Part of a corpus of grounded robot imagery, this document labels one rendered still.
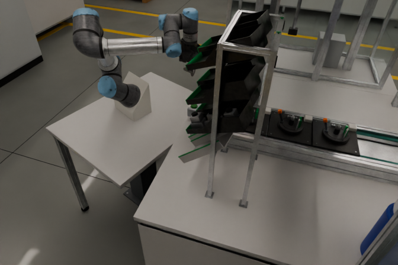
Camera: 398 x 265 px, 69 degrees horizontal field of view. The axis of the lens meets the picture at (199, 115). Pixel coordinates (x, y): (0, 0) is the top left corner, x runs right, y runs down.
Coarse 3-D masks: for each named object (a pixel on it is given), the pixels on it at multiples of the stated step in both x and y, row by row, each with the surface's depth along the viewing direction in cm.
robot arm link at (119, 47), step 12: (84, 36) 128; (96, 36) 131; (168, 36) 136; (84, 48) 129; (96, 48) 128; (108, 48) 130; (120, 48) 131; (132, 48) 132; (144, 48) 133; (156, 48) 134; (168, 48) 134; (180, 48) 135
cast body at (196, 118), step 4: (192, 112) 129; (196, 112) 128; (200, 112) 129; (192, 116) 128; (196, 116) 127; (200, 116) 128; (192, 120) 128; (196, 120) 127; (200, 120) 127; (204, 120) 129; (192, 124) 129; (196, 124) 129; (200, 124) 128; (204, 124) 129; (192, 128) 131; (196, 128) 130
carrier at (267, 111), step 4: (256, 108) 182; (268, 108) 179; (256, 112) 168; (268, 112) 177; (256, 116) 170; (264, 116) 176; (268, 116) 176; (252, 120) 167; (256, 120) 170; (264, 120) 173; (268, 120) 173; (252, 124) 169; (264, 124) 170; (248, 128) 167; (252, 128) 167; (264, 128) 167; (248, 132) 166; (252, 132) 165; (264, 132) 165
